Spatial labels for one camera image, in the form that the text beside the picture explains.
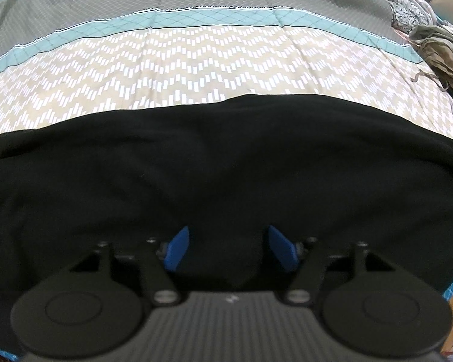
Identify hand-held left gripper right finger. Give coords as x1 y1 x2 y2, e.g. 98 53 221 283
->
263 225 398 297

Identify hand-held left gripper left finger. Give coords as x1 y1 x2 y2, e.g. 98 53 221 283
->
69 225 191 296

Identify black pants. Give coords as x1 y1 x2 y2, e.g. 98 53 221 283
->
0 93 453 349

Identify striped patterned blanket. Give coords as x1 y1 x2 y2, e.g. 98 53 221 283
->
0 0 453 360

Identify olive green garment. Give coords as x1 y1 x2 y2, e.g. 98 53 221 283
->
408 24 453 96

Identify grey patterned cloth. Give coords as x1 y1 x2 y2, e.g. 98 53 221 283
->
340 0 435 34

